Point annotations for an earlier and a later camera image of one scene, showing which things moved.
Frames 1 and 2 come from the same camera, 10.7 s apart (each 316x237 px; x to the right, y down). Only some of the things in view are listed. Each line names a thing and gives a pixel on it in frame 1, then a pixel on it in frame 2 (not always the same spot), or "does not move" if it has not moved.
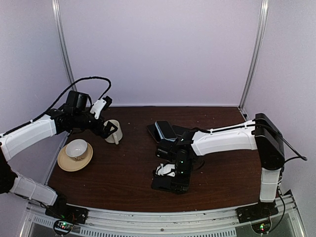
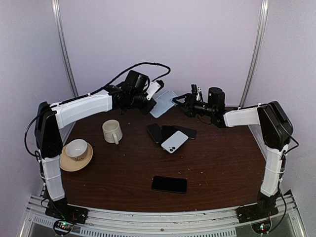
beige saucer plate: [69, 163] does not move
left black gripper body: [97, 129] → [137, 101]
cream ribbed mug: [117, 135] does not move
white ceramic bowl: [76, 148] does not move
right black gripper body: [185, 178] → [197, 108]
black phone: [161, 182] does not move
